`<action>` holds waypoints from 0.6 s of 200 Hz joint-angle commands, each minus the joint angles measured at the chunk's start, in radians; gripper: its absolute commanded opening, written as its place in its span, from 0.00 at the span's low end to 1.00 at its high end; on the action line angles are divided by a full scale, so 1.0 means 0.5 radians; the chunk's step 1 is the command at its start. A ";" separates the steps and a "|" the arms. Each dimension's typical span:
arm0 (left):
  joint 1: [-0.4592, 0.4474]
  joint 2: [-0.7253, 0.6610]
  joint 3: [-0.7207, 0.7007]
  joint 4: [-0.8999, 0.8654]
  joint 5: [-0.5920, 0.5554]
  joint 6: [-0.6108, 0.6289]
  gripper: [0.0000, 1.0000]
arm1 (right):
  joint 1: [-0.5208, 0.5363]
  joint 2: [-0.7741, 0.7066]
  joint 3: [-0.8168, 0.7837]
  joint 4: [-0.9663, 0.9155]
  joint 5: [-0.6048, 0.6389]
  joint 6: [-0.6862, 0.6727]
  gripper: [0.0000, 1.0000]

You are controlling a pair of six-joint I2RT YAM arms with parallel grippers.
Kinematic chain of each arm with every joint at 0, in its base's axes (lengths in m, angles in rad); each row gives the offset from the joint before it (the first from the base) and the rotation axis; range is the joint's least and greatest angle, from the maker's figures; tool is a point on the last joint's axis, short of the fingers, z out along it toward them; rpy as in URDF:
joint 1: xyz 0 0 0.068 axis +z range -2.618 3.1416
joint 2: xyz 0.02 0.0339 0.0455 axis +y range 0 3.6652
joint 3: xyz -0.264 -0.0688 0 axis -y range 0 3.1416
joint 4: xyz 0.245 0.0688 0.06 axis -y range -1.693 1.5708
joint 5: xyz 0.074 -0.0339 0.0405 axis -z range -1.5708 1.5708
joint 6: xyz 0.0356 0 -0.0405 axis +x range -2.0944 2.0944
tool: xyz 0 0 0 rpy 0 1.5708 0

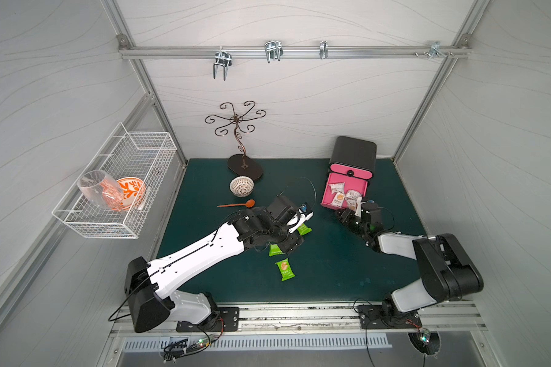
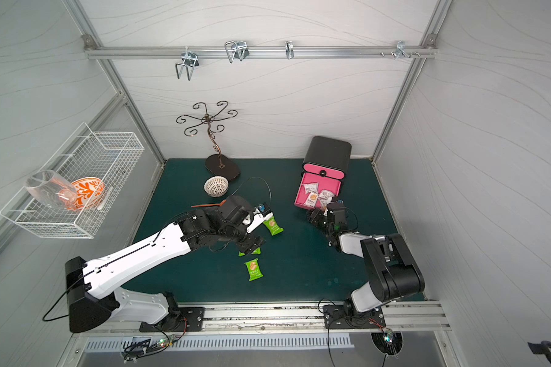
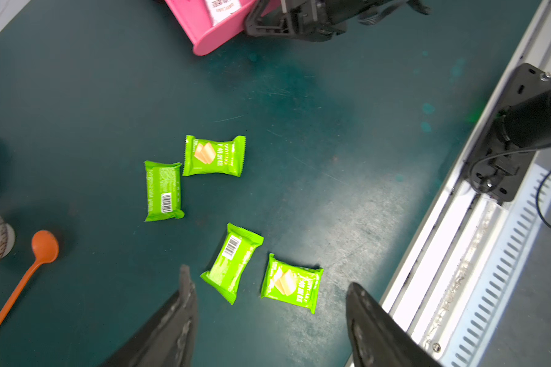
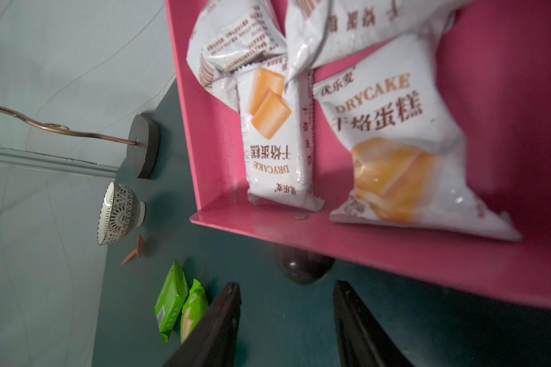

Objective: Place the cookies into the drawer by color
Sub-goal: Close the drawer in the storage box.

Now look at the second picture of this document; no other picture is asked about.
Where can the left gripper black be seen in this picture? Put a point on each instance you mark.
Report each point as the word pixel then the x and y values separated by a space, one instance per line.
pixel 251 238

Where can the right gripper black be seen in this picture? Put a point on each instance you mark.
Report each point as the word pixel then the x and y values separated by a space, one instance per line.
pixel 319 219

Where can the white cookie pack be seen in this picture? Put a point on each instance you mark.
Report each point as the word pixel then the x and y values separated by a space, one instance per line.
pixel 312 200
pixel 325 197
pixel 311 187

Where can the white cookie pack top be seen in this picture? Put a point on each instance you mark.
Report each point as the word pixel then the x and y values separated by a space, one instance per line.
pixel 311 187

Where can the green cookie pack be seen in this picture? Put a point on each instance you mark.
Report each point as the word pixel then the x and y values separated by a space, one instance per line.
pixel 273 227
pixel 253 268

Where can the black pink drawer cabinet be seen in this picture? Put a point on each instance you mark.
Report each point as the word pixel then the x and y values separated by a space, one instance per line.
pixel 326 162

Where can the green cookie pack barcode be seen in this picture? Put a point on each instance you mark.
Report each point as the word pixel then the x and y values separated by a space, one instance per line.
pixel 255 252

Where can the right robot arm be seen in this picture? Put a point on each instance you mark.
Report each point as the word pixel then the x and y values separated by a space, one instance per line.
pixel 391 270

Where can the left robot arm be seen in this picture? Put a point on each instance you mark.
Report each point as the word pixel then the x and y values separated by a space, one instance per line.
pixel 94 289

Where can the orange spoon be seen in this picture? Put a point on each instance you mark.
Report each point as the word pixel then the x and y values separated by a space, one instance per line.
pixel 206 204

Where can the white patterned small bowl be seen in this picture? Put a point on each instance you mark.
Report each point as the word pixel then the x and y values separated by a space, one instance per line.
pixel 216 186

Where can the green mat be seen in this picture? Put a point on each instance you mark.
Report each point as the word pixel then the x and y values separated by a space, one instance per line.
pixel 297 265

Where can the green cookie pack bottom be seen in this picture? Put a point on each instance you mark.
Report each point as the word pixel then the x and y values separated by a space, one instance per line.
pixel 253 268

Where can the brown metal hook stand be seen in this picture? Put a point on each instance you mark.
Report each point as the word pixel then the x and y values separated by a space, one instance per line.
pixel 218 163

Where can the orange patterned bowl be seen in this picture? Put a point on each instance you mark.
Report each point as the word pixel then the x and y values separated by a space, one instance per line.
pixel 90 193

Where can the metal hook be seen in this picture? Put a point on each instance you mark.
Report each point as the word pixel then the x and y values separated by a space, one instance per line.
pixel 289 48
pixel 400 52
pixel 186 67
pixel 236 50

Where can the clear glass cup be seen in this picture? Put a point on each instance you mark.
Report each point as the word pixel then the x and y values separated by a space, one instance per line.
pixel 51 189

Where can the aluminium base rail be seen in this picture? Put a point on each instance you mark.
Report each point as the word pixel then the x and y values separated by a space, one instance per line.
pixel 306 317

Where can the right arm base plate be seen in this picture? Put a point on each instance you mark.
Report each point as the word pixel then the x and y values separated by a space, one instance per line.
pixel 337 318

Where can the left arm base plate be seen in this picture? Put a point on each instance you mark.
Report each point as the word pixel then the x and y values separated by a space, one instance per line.
pixel 188 319

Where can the white wire basket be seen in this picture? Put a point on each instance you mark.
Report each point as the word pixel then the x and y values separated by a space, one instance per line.
pixel 110 156

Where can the white vented cable duct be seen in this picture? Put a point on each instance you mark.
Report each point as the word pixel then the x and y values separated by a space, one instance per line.
pixel 198 342

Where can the aluminium top rail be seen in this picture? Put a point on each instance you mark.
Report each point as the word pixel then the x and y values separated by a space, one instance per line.
pixel 255 52

